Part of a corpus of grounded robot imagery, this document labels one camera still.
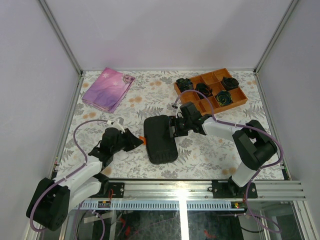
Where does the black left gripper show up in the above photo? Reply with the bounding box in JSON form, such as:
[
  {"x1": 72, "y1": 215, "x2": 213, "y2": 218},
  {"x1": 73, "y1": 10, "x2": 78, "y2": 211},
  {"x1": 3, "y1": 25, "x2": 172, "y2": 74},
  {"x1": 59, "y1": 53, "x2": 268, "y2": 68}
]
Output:
[{"x1": 112, "y1": 128, "x2": 145, "y2": 155}]

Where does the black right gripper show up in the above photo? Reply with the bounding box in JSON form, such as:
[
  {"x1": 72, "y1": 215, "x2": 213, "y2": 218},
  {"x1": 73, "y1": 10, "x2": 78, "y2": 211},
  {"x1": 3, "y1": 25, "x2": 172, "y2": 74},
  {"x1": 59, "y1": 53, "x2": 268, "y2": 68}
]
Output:
[{"x1": 163, "y1": 116, "x2": 192, "y2": 140}]

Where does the black plastic tool case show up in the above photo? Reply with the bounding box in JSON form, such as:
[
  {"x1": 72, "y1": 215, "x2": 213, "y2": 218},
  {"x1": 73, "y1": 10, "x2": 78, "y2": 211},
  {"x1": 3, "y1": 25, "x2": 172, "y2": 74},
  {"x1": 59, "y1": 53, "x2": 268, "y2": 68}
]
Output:
[{"x1": 143, "y1": 115, "x2": 178, "y2": 165}]

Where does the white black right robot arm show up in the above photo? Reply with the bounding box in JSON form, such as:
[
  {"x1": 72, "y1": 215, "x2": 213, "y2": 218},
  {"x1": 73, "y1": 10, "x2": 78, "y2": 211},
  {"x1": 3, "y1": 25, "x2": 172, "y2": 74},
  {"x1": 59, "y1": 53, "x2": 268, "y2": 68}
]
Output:
[{"x1": 168, "y1": 102, "x2": 278, "y2": 198}]

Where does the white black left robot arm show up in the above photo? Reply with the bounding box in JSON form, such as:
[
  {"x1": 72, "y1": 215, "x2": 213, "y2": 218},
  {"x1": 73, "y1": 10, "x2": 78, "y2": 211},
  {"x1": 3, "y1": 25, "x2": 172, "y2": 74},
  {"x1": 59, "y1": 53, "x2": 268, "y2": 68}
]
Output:
[{"x1": 26, "y1": 127, "x2": 144, "y2": 231}]

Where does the black rolled tape far left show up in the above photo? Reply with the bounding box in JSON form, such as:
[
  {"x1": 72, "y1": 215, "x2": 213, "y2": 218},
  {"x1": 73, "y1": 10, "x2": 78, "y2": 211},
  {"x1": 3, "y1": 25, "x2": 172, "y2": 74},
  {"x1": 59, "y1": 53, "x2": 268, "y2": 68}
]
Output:
[{"x1": 176, "y1": 78, "x2": 194, "y2": 93}]

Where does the black rolled tape centre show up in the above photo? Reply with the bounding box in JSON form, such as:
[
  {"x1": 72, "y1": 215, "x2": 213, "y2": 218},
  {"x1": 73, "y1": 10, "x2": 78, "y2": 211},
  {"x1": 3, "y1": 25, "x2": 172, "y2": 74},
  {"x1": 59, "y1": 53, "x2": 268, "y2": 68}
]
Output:
[{"x1": 195, "y1": 83, "x2": 213, "y2": 100}]

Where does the purple folded cloth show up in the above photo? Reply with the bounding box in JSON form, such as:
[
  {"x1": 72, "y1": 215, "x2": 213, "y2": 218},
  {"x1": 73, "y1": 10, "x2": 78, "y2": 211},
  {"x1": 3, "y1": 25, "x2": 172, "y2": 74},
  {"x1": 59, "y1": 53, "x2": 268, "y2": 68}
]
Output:
[{"x1": 82, "y1": 68, "x2": 136, "y2": 113}]

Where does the black green rolled tape front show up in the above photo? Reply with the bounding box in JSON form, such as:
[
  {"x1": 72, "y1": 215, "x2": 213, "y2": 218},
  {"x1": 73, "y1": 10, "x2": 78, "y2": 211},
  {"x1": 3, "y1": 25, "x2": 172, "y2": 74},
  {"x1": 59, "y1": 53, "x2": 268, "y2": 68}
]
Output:
[{"x1": 215, "y1": 90, "x2": 233, "y2": 107}]

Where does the black rolled tape far right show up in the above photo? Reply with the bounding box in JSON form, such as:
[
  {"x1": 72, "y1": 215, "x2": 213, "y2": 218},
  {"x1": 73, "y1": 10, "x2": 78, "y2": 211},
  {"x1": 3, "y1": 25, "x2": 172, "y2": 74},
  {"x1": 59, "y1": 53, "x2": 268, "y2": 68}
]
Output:
[{"x1": 221, "y1": 76, "x2": 239, "y2": 91}]

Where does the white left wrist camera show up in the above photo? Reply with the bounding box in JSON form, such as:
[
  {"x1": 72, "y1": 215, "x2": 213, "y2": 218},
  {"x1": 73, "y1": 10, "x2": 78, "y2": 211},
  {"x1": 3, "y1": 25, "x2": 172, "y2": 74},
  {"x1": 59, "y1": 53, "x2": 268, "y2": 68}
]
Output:
[{"x1": 106, "y1": 117, "x2": 125, "y2": 133}]

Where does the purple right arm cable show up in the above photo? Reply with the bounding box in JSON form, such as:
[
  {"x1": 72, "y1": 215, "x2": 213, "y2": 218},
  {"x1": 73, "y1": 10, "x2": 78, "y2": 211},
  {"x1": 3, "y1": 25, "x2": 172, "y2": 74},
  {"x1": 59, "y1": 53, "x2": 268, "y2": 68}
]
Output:
[{"x1": 171, "y1": 89, "x2": 285, "y2": 235}]

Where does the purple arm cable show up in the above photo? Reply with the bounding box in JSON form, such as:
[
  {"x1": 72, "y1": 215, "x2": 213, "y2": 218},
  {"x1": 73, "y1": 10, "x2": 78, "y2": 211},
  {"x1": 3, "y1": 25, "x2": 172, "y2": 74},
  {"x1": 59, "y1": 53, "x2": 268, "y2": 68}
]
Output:
[
  {"x1": 29, "y1": 119, "x2": 113, "y2": 240},
  {"x1": 171, "y1": 89, "x2": 285, "y2": 235}
]

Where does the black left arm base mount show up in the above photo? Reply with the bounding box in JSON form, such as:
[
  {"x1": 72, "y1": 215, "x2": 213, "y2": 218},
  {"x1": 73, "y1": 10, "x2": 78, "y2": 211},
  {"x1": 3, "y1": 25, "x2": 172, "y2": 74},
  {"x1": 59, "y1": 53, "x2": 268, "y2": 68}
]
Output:
[{"x1": 92, "y1": 182, "x2": 125, "y2": 199}]

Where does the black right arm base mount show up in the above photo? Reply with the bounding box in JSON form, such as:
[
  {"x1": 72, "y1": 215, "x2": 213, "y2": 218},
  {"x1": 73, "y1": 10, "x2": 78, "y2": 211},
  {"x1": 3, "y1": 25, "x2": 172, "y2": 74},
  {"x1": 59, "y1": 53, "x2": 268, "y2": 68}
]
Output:
[{"x1": 211, "y1": 179, "x2": 258, "y2": 199}]

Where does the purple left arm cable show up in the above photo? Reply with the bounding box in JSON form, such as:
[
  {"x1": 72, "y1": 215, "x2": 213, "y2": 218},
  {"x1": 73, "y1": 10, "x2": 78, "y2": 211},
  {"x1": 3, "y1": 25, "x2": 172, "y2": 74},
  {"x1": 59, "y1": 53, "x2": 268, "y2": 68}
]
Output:
[{"x1": 29, "y1": 119, "x2": 113, "y2": 240}]

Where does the aluminium front rail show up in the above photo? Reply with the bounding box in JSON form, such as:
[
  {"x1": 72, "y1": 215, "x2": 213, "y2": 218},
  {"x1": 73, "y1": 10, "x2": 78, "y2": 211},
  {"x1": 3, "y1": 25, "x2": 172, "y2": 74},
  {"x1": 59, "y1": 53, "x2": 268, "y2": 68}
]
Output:
[{"x1": 110, "y1": 179, "x2": 307, "y2": 201}]

